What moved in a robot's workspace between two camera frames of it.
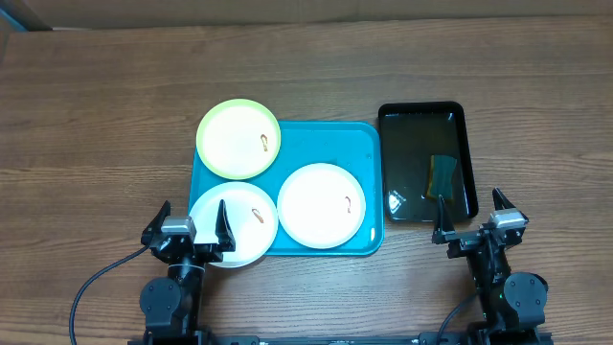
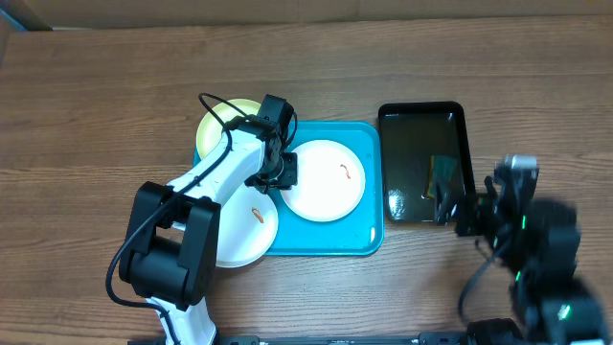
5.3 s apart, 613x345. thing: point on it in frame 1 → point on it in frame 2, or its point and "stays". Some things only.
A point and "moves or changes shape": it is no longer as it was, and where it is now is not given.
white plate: (252, 218) stays
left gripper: (226, 241) → (290, 180)
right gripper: (477, 238) → (468, 217)
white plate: (321, 205) moves or changes shape
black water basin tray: (410, 134) stays
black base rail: (427, 338) stays
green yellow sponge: (442, 172) stays
